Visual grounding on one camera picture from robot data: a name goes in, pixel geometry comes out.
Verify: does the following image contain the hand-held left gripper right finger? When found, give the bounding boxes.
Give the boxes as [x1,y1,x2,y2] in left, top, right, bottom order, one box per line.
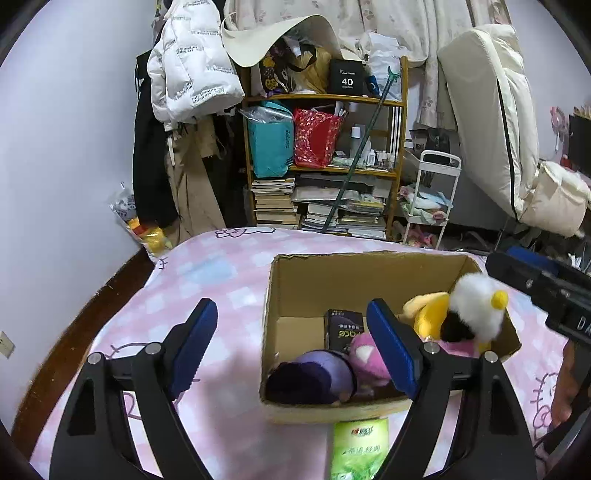
[367,299,539,480]

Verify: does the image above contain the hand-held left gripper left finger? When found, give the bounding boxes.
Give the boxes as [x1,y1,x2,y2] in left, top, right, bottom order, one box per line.
[50,298,219,480]

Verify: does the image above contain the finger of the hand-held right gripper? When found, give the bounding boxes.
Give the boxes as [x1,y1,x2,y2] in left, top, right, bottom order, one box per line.
[486,246,561,303]

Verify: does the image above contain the pink white plush toy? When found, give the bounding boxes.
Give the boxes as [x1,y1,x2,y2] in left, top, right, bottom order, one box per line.
[348,331,394,389]

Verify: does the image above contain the black packet green print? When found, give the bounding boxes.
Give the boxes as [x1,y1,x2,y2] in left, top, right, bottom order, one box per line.
[324,308,369,352]

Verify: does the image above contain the yellow plush toy white pompom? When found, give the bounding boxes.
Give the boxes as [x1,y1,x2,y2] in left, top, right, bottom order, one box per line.
[401,272,509,357]

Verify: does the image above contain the purple plush doll white hair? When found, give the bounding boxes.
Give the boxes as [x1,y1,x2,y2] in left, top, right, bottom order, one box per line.
[265,350,357,408]

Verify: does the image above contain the cardboard box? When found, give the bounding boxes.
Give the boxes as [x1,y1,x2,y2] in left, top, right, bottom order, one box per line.
[259,251,522,425]

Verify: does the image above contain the green tissue packet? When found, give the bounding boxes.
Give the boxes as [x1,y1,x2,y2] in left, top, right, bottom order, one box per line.
[331,418,391,480]

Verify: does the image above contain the person's right hand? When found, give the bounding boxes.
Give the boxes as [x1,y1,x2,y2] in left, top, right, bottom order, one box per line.
[551,340,580,428]

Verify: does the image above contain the pink cat printed bedsheet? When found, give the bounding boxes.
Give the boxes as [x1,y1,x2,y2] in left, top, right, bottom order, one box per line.
[11,226,583,480]

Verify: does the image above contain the cream puffy bedding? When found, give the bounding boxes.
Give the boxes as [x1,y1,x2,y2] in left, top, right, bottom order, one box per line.
[521,159,591,239]

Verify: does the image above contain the pile of magazines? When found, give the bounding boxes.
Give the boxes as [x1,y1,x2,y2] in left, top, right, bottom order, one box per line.
[293,176,389,239]

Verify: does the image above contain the plastic bag with toys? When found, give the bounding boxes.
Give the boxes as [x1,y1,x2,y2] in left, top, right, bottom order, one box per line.
[108,182,175,258]

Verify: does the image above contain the white trolley cart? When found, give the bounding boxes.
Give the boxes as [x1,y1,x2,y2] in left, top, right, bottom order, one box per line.
[400,150,462,251]

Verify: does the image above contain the pink desk fan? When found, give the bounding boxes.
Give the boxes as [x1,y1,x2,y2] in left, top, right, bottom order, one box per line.
[549,106,571,156]

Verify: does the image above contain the beige hanging coat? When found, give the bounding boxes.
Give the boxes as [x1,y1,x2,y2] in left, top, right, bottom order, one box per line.
[165,115,228,246]

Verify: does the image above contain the white folded mattress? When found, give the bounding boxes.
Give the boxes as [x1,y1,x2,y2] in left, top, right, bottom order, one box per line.
[436,24,542,223]

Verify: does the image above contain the stack of books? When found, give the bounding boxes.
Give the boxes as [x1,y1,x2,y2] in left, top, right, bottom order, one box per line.
[250,178,299,230]

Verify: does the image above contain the row of small bottles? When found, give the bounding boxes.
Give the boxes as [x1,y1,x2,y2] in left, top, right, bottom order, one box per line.
[350,124,399,169]

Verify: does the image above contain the wooden shelf rack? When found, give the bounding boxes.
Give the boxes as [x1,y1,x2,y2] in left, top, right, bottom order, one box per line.
[242,56,410,241]

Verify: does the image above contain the green pole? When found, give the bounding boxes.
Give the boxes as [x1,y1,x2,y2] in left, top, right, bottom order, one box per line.
[322,65,403,232]

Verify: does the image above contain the teal bag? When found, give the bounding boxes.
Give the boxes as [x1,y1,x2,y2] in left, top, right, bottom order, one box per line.
[239,102,296,180]

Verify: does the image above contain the red patterned bag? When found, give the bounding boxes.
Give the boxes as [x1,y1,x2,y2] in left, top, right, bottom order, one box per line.
[293,108,345,169]

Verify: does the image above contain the white plastic bag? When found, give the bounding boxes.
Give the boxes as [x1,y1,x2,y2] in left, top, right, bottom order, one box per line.
[358,31,403,100]

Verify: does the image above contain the black box white label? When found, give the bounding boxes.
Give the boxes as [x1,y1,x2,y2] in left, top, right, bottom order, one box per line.
[329,58,368,97]

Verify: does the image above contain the floral curtains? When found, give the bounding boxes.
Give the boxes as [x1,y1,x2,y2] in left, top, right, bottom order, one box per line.
[224,0,512,126]

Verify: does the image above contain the white puffer jacket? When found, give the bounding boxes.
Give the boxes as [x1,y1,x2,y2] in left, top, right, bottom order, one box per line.
[147,0,245,125]

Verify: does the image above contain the brown bag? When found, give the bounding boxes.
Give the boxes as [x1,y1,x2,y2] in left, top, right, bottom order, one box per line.
[295,46,334,94]

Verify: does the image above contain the dark patterned tote bag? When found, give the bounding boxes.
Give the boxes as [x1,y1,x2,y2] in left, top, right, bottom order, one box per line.
[257,39,302,96]

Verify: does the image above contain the cream floppy mat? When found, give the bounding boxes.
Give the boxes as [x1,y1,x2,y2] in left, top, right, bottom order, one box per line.
[222,15,364,68]

